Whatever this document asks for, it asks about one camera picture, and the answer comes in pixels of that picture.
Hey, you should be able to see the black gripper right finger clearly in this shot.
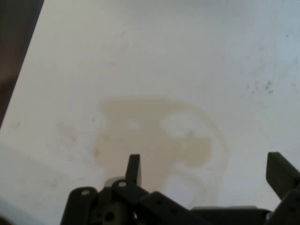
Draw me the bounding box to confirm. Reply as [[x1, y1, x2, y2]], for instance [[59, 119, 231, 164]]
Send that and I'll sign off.
[[266, 151, 300, 225]]

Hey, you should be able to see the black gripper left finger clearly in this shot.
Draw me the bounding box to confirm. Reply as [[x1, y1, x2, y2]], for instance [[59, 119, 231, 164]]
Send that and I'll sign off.
[[60, 153, 202, 225]]

